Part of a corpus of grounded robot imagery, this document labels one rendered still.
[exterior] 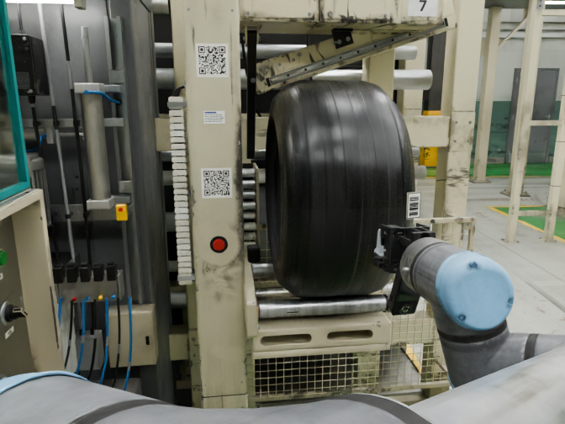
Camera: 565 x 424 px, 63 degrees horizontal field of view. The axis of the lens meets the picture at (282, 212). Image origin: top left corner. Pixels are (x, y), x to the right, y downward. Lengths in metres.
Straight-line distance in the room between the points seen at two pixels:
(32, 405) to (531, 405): 0.27
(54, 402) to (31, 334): 0.77
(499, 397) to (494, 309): 0.33
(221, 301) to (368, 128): 0.58
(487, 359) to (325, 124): 0.59
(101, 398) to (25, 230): 0.73
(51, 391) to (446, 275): 0.48
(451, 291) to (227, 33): 0.79
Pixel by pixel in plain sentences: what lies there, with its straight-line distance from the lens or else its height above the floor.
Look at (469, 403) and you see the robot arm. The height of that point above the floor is 1.26.
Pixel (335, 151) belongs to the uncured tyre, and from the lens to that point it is 1.01.
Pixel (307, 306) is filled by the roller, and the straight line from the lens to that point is 1.21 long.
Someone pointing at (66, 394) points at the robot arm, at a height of 1.29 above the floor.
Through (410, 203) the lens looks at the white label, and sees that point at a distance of 1.06.
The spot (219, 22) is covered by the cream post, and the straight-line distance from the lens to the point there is 1.16.
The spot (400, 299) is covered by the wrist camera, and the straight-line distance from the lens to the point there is 0.85.
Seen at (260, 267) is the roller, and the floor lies 0.91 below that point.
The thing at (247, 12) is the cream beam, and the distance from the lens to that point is 1.43.
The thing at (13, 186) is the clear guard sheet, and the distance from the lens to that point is 0.89.
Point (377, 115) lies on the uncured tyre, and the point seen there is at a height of 1.38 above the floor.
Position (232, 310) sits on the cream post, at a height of 0.88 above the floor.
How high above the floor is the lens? 1.42
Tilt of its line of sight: 13 degrees down
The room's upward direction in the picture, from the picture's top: straight up
